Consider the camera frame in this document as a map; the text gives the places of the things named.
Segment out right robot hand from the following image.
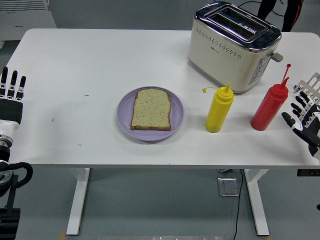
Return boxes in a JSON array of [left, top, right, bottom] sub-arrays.
[[281, 91, 320, 165]]

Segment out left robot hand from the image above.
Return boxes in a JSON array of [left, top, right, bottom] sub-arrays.
[[0, 66, 27, 138]]

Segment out red squeeze bottle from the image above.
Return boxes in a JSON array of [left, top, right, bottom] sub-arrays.
[[250, 63, 292, 132]]

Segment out bread slice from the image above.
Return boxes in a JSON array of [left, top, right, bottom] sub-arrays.
[[130, 88, 173, 132]]

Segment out black table control panel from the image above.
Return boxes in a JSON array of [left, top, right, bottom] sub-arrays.
[[296, 169, 320, 177]]

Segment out metal toast rack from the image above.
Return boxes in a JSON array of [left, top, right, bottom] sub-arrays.
[[292, 72, 320, 111]]

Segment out white table leg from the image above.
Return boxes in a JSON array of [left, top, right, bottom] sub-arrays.
[[243, 168, 270, 237], [65, 167, 91, 236]]

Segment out white appliance cabinet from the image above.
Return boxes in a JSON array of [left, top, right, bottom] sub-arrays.
[[0, 0, 58, 48]]

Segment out yellow squeeze bottle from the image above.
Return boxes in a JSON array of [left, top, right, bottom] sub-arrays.
[[201, 82, 235, 134]]

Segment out metal floor socket plate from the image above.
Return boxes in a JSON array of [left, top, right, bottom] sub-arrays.
[[217, 177, 241, 197]]

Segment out cream and chrome toaster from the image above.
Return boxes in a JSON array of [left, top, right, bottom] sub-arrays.
[[187, 1, 284, 95]]

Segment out purple plate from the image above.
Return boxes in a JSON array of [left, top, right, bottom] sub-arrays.
[[116, 86, 185, 142]]

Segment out black power cable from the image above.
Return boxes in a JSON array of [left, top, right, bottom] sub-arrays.
[[232, 169, 245, 240]]

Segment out black floor cable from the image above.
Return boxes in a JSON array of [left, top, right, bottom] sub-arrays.
[[237, 0, 286, 17]]

